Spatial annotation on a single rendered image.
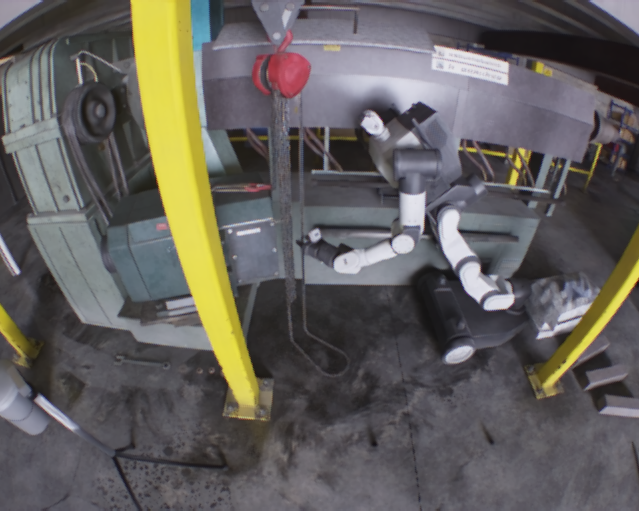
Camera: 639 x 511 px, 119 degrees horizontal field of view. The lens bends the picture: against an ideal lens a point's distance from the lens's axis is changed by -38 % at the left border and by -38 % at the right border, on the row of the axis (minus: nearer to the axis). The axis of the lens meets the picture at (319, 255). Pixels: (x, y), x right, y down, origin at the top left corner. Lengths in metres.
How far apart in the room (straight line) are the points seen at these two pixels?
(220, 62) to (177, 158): 1.00
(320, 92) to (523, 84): 1.13
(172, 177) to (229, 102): 0.96
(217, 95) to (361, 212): 1.01
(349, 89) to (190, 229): 1.07
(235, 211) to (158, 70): 0.76
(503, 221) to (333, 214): 1.10
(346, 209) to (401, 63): 0.85
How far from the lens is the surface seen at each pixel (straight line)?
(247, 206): 1.29
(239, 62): 1.62
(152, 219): 1.26
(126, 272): 1.43
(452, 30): 3.30
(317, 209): 1.74
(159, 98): 0.70
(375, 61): 1.59
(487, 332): 1.84
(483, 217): 2.01
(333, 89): 1.57
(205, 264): 0.86
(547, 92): 2.04
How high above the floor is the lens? 1.44
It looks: 38 degrees down
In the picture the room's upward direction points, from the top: 1 degrees clockwise
